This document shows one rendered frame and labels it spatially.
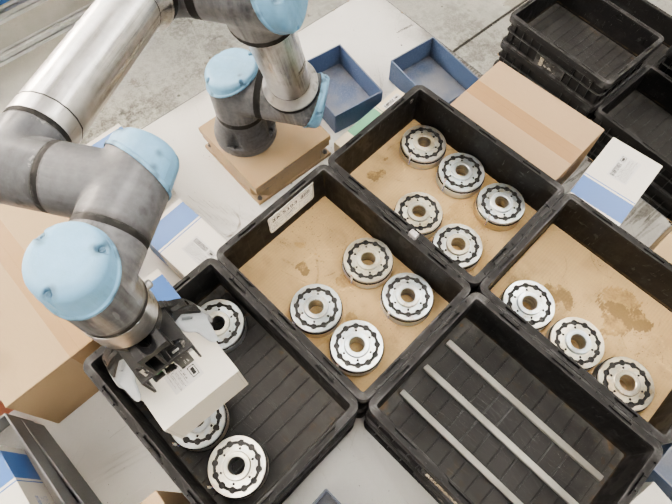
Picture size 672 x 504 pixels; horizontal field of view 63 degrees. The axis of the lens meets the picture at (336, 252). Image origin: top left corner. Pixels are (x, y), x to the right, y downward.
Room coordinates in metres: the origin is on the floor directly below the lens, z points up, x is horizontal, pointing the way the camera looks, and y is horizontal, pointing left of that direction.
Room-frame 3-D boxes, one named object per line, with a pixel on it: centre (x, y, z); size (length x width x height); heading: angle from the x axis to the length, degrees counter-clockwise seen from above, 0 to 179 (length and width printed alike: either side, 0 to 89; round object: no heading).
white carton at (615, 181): (0.63, -0.60, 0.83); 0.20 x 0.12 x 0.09; 139
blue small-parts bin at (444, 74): (1.05, -0.27, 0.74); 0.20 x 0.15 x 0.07; 36
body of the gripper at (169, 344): (0.18, 0.22, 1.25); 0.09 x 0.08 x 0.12; 41
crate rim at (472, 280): (0.62, -0.22, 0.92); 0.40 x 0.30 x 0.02; 45
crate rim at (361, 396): (0.40, -0.01, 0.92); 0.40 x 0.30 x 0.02; 45
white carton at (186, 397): (0.20, 0.24, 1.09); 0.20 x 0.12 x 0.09; 41
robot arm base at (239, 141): (0.84, 0.22, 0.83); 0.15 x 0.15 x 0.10
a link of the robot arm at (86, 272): (0.19, 0.23, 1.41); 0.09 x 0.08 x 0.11; 168
